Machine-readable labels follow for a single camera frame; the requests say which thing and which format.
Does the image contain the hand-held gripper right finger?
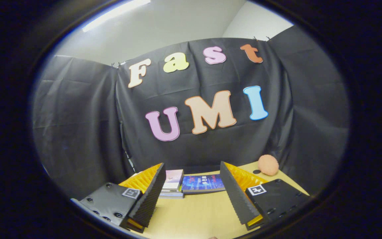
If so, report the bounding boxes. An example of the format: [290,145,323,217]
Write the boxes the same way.
[220,161,311,231]

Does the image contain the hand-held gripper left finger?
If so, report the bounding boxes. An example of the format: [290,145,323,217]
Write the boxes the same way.
[80,162,167,233]

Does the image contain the pale blue book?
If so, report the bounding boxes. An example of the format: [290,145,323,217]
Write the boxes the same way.
[159,190,185,199]

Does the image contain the pink book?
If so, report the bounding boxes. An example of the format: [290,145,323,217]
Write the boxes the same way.
[162,169,184,192]

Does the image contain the dark blue book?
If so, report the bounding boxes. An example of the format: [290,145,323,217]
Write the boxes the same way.
[181,174,226,194]

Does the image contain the orange fuzzy ball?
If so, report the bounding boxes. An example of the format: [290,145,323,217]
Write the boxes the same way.
[258,154,280,176]

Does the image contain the black backdrop cloth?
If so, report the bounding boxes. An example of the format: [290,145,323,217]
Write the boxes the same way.
[32,25,350,199]

